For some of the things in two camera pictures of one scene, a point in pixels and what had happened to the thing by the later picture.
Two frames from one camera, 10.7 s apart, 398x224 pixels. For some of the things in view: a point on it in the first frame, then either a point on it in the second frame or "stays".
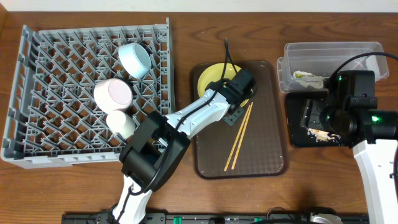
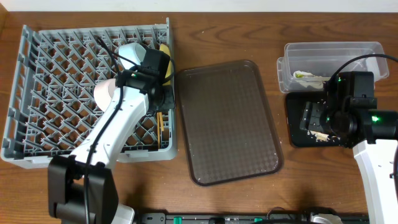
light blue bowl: (135, 60) stays
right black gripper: (311, 114) stays
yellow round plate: (215, 73) → (165, 48)
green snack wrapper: (306, 79) stays
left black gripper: (236, 115) → (168, 101)
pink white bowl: (112, 94) stays
